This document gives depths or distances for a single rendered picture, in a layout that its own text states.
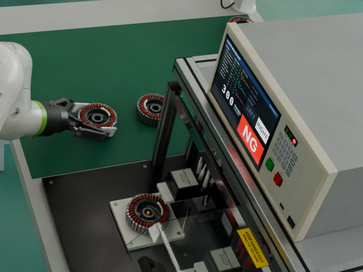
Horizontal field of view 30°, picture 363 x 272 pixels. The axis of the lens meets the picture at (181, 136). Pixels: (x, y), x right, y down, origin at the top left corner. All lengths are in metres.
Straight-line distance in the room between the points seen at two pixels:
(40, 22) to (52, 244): 0.89
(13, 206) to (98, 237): 1.07
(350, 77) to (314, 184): 0.28
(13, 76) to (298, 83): 0.55
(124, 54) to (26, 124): 0.66
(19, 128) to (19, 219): 1.06
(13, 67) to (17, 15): 1.15
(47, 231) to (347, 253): 0.74
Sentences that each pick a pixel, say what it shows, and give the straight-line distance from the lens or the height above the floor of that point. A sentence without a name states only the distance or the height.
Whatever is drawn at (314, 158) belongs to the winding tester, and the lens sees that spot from 1.24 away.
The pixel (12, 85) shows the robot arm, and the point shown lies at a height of 1.33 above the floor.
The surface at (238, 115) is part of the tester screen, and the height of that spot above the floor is 1.18.
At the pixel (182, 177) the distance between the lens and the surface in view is 1.65.
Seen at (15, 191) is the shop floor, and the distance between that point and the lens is 2.77.
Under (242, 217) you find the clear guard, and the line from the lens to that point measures 1.42.
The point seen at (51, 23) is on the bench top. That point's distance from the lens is 2.33.
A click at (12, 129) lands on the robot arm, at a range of 1.65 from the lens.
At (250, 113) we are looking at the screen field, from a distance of 1.41.
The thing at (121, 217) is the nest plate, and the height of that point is 0.78.
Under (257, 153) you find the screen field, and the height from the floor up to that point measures 1.17.
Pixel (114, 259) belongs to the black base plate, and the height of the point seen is 0.77.
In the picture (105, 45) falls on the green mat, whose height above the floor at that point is 0.75.
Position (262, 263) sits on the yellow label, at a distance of 1.36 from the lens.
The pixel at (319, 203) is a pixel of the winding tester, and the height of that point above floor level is 1.23.
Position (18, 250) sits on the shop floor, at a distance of 2.60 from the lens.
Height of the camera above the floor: 2.13
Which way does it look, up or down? 44 degrees down
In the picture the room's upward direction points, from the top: 15 degrees clockwise
